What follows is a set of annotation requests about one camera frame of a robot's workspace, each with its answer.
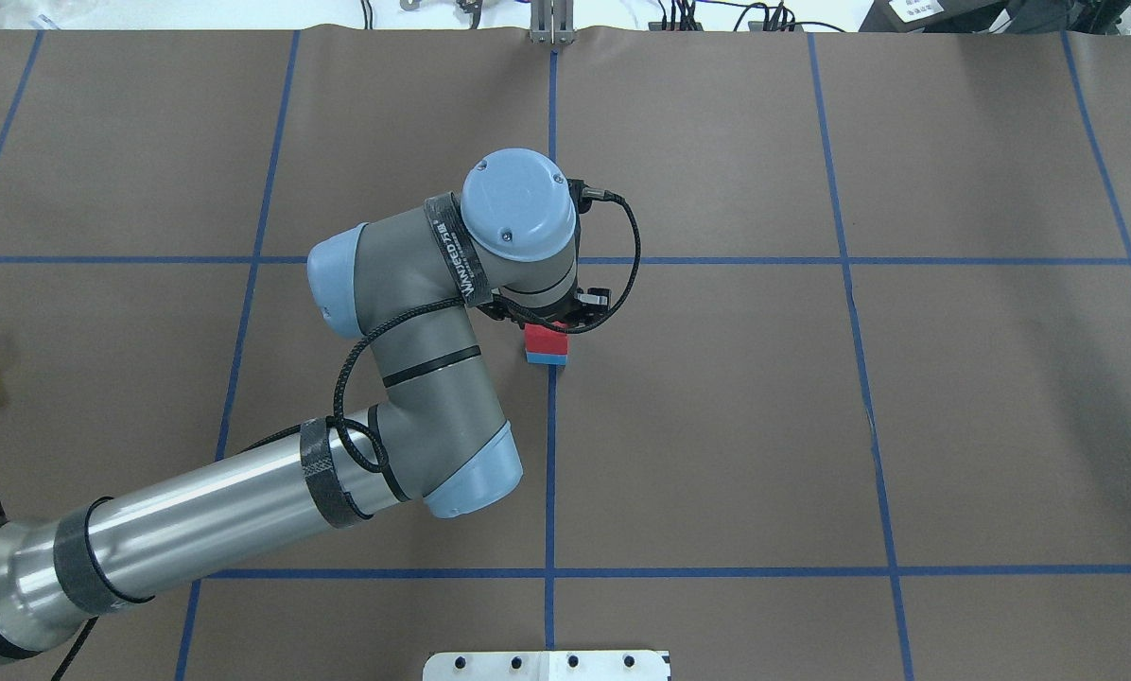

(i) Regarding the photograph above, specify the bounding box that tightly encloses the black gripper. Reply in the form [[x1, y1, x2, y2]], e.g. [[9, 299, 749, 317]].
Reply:
[[504, 293, 577, 328]]

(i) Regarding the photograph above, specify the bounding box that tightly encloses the red cube block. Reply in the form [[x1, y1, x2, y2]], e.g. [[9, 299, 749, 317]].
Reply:
[[523, 324, 569, 355]]

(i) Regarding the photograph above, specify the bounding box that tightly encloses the blue cube block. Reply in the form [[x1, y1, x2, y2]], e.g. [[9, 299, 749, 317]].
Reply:
[[524, 352, 569, 367]]

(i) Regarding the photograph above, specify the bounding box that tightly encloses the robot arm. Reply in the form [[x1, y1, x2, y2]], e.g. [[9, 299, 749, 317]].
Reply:
[[0, 149, 610, 667]]

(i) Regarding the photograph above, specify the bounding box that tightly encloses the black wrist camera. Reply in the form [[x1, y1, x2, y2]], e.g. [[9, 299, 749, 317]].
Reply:
[[570, 288, 613, 327]]

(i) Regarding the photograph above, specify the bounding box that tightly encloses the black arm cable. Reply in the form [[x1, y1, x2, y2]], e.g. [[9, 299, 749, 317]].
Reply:
[[334, 184, 642, 474]]

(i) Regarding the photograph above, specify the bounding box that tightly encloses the white camera stand pillar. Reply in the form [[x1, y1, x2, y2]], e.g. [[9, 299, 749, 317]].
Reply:
[[422, 650, 672, 680]]

